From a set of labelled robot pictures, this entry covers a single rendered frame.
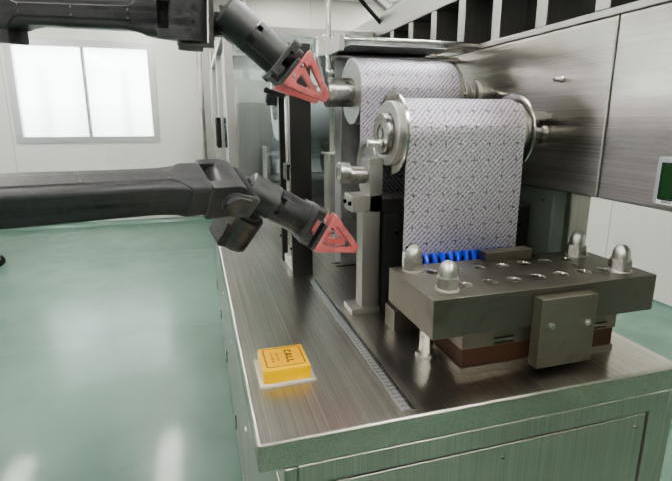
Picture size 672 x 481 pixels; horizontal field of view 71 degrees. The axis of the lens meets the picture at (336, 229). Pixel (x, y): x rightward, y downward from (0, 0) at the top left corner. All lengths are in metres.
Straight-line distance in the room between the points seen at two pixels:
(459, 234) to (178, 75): 5.65
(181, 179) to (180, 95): 5.66
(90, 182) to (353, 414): 0.43
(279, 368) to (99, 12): 0.61
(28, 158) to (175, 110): 1.76
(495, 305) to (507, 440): 0.19
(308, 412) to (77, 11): 0.70
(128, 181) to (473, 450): 0.59
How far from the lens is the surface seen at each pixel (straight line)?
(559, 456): 0.85
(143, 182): 0.64
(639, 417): 0.92
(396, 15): 1.74
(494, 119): 0.91
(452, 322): 0.70
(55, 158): 6.52
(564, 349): 0.81
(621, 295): 0.88
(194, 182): 0.66
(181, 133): 6.31
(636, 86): 0.90
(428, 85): 1.10
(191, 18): 0.79
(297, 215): 0.75
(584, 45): 0.99
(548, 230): 1.04
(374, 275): 0.93
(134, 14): 0.84
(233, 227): 0.76
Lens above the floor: 1.27
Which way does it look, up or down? 13 degrees down
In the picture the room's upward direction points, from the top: straight up
